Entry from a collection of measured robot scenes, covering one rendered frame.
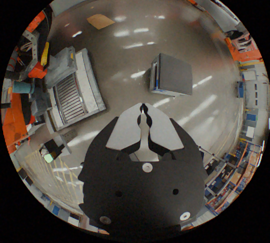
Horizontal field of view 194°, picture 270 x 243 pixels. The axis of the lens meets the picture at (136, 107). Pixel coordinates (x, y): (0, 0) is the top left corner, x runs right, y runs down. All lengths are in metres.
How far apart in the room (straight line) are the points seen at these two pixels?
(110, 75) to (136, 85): 0.34
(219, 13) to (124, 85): 2.13
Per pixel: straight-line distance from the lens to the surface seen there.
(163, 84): 0.67
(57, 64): 1.11
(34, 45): 0.69
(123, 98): 0.91
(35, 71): 0.87
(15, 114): 1.13
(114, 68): 1.00
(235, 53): 3.02
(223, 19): 2.07
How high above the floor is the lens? 0.91
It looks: 80 degrees down
